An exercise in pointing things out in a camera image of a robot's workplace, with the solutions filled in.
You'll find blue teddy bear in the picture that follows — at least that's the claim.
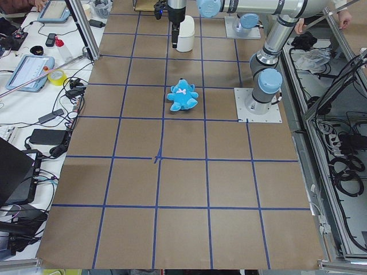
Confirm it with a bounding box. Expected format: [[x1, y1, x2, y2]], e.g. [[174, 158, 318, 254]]
[[167, 78, 198, 112]]

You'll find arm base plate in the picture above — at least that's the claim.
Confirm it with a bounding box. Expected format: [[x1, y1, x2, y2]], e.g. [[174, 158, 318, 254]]
[[224, 17, 261, 40], [234, 88, 282, 123]]

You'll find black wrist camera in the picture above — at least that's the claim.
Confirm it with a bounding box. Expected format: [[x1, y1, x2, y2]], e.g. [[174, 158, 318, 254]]
[[154, 0, 167, 20]]

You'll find white trash can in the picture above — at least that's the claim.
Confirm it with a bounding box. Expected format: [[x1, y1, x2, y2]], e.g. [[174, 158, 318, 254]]
[[176, 15, 195, 53]]

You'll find person in beige clothes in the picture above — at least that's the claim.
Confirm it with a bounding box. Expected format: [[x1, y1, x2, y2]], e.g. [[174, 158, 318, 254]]
[[294, 0, 352, 34]]

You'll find teach pendant tablet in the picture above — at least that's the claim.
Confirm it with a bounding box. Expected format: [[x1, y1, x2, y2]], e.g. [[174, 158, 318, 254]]
[[5, 54, 54, 89], [37, 1, 70, 23]]

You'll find black power adapter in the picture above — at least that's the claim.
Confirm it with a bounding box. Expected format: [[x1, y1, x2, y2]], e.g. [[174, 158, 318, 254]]
[[38, 108, 64, 124]]

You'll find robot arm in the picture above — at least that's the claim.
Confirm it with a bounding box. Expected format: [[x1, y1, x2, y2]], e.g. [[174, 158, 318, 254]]
[[197, 1, 328, 115], [158, 1, 259, 48]]

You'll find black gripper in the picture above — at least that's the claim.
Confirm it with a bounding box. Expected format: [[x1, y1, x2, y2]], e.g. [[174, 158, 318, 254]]
[[167, 6, 186, 48]]

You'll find yellow tape roll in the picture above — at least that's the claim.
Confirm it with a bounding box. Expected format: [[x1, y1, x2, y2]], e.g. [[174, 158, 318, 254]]
[[48, 69, 67, 86]]

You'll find aluminium frame post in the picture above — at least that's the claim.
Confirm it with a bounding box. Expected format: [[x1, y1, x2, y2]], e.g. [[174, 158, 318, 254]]
[[65, 0, 100, 61]]

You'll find black laptop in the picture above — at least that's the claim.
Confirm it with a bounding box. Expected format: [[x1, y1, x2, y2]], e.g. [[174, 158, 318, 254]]
[[1, 139, 41, 206]]

